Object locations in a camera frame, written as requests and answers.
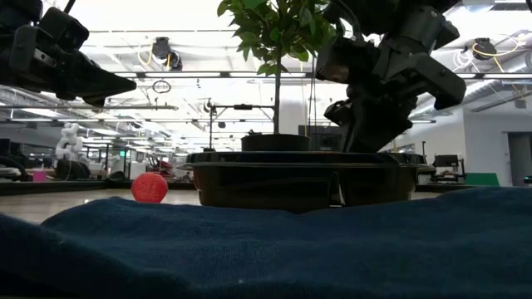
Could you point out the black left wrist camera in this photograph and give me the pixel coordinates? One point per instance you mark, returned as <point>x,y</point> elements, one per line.
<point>64,29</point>

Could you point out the black machine on cart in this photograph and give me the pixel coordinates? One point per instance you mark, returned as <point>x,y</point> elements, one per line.
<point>446,161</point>

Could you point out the small green leafy tree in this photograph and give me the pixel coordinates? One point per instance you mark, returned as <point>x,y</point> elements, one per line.
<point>282,29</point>

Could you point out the green board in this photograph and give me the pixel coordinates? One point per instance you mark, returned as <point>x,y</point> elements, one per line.
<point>482,179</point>

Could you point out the black plant pot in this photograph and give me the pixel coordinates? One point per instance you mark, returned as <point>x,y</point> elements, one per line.
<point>274,143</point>

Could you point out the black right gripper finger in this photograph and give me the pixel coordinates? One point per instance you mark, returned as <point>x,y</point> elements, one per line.
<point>338,113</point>
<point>374,124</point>

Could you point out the black round bag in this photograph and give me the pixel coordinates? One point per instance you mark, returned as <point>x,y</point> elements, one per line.
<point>72,170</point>

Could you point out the black aluminium table frame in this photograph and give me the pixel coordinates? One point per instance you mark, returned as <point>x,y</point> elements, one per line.
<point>62,187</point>

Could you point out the black camera stand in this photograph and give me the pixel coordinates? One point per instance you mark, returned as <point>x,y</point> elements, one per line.
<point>243,107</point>

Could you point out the black monitor box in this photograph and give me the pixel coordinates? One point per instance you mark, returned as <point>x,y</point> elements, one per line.
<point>320,139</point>

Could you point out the dark blue towel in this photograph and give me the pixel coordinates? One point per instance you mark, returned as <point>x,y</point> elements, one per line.
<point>266,249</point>

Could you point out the pink bin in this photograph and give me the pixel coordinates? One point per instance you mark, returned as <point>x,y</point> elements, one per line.
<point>39,176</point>

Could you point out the red bumpy round fruit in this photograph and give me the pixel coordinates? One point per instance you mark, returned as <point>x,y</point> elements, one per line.
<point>149,187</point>

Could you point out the grey door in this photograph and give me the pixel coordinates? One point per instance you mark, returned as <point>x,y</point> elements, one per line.
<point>519,160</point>

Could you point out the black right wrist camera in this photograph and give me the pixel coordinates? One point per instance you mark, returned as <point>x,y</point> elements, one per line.
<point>428,29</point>

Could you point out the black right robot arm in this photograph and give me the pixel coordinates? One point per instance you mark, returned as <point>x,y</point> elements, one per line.
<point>374,16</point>

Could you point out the black plastic tupperware container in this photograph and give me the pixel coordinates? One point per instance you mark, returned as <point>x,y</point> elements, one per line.
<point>270,187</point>

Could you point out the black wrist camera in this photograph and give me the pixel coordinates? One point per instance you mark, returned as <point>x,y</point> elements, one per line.
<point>64,29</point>
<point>428,29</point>

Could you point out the red cart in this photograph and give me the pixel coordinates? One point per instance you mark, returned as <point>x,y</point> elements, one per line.
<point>161,168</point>

